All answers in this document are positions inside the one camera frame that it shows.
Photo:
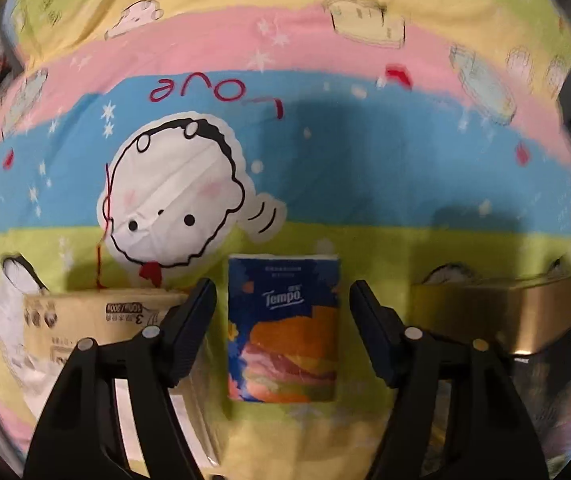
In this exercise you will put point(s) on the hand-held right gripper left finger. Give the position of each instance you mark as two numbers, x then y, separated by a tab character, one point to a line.
190	335

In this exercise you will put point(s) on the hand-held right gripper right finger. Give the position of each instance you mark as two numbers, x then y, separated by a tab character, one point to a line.
373	330

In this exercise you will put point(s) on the blue tissue packet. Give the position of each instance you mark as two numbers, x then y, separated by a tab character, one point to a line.
280	310

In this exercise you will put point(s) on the beige tissue pack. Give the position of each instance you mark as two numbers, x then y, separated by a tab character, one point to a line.
110	310

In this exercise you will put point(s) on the cartoon printed bedsheet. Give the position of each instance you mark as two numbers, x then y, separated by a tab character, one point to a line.
365	160

